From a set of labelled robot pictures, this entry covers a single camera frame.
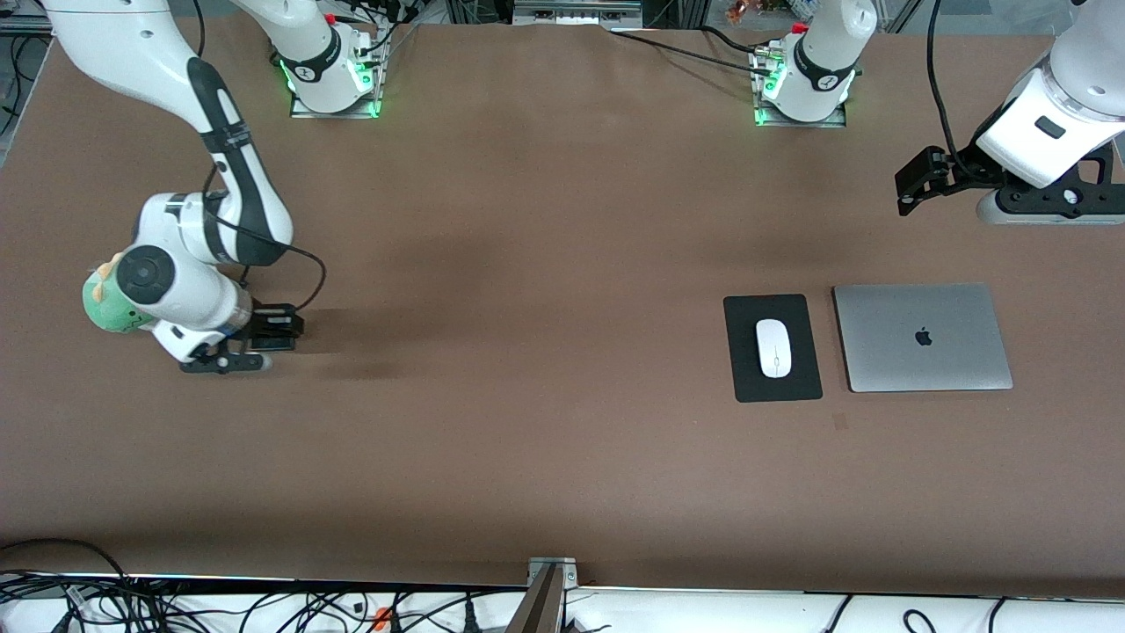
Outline white computer mouse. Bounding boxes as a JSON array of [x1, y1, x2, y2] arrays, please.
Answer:
[[756, 318, 793, 380]]

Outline black mouse pad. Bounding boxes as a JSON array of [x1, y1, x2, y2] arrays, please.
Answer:
[[723, 294, 824, 404]]

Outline silver laptop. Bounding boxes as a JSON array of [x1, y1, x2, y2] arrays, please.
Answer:
[[833, 282, 1014, 393]]

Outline green dinosaur plush toy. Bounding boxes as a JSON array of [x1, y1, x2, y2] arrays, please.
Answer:
[[83, 251, 150, 335]]

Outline metal box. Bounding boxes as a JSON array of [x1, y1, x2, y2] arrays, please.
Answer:
[[512, 0, 644, 27]]

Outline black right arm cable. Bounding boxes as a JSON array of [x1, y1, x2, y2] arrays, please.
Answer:
[[202, 163, 328, 310]]

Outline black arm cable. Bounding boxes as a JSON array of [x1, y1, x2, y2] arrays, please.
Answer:
[[202, 163, 328, 310], [927, 0, 963, 177]]

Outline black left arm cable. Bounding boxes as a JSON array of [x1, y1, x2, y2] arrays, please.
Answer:
[[927, 0, 963, 177]]

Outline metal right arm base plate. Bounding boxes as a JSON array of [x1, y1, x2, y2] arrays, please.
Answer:
[[290, 35, 385, 120]]

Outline long black table cable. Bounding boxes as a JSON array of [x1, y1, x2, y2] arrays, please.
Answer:
[[602, 25, 774, 78]]

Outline black looped floor cable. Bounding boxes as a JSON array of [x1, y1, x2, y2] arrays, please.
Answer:
[[0, 538, 133, 586]]

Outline metal table edge bracket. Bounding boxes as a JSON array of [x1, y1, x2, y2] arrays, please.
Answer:
[[505, 557, 581, 633]]

